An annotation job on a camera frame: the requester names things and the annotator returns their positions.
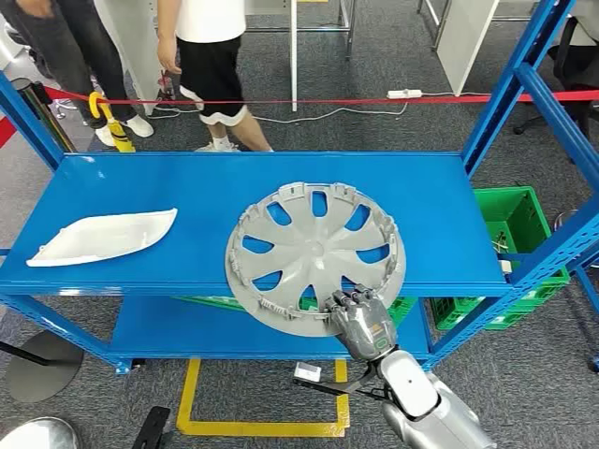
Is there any person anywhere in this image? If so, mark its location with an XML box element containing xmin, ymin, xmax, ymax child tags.
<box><xmin>156</xmin><ymin>0</ymin><xmax>273</xmax><ymax>153</ymax></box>
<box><xmin>0</xmin><ymin>0</ymin><xmax>155</xmax><ymax>148</ymax></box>

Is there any yellow folded umbrella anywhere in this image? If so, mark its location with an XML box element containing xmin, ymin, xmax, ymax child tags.
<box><xmin>88</xmin><ymin>91</ymin><xmax>136</xmax><ymax>153</ymax></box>

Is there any black office chair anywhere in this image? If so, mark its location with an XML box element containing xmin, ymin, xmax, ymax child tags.
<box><xmin>513</xmin><ymin>15</ymin><xmax>599</xmax><ymax>145</ymax></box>

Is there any black round stand base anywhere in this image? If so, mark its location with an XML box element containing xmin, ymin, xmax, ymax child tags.
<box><xmin>0</xmin><ymin>329</ymin><xmax>85</xmax><ymax>404</ymax></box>

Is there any white partition panel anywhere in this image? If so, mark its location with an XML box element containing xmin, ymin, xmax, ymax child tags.
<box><xmin>435</xmin><ymin>0</ymin><xmax>500</xmax><ymax>97</ymax></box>
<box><xmin>93</xmin><ymin>0</ymin><xmax>162</xmax><ymax>117</ymax></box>

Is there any white plastic car part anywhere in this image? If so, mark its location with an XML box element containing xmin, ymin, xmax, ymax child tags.
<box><xmin>26</xmin><ymin>208</ymin><xmax>179</xmax><ymax>268</ymax></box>

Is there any black left robot foot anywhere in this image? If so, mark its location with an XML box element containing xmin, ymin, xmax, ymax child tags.
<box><xmin>132</xmin><ymin>406</ymin><xmax>171</xmax><ymax>449</ymax></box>

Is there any green plastic crate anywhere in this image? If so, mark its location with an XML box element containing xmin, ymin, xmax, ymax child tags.
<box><xmin>174</xmin><ymin>295</ymin><xmax>246</xmax><ymax>313</ymax></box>
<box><xmin>473</xmin><ymin>186</ymin><xmax>571</xmax><ymax>293</ymax></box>
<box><xmin>431</xmin><ymin>272</ymin><xmax>571</xmax><ymax>331</ymax></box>
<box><xmin>299</xmin><ymin>296</ymin><xmax>418</xmax><ymax>327</ymax></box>

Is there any metal table frame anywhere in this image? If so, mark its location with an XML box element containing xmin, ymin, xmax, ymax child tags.
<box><xmin>245</xmin><ymin>0</ymin><xmax>357</xmax><ymax>113</ymax></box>

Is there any black barrier post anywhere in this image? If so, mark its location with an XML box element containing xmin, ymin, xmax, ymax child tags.
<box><xmin>11</xmin><ymin>77</ymin><xmax>79</xmax><ymax>154</ymax></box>

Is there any chrome round stand base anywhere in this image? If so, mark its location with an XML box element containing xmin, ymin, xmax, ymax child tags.
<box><xmin>553</xmin><ymin>209</ymin><xmax>582</xmax><ymax>236</ymax></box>
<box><xmin>0</xmin><ymin>416</ymin><xmax>81</xmax><ymax>449</ymax></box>

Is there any grey plastic wheel hubcap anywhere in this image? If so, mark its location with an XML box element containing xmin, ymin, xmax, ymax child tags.
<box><xmin>224</xmin><ymin>181</ymin><xmax>407</xmax><ymax>339</ymax></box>

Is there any blue metal shelf rack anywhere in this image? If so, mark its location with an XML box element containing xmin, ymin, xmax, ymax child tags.
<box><xmin>0</xmin><ymin>0</ymin><xmax>599</xmax><ymax>377</ymax></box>

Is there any red barrier tape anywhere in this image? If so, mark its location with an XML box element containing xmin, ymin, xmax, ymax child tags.
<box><xmin>0</xmin><ymin>86</ymin><xmax>599</xmax><ymax>150</ymax></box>

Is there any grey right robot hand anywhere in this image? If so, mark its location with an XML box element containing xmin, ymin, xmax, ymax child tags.
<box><xmin>323</xmin><ymin>283</ymin><xmax>398</xmax><ymax>364</ymax></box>

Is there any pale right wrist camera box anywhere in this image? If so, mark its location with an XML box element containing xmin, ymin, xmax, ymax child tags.
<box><xmin>293</xmin><ymin>362</ymin><xmax>322</xmax><ymax>384</ymax></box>

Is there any white power cable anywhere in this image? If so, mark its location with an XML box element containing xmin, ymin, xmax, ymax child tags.
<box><xmin>154</xmin><ymin>91</ymin><xmax>469</xmax><ymax>125</ymax></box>

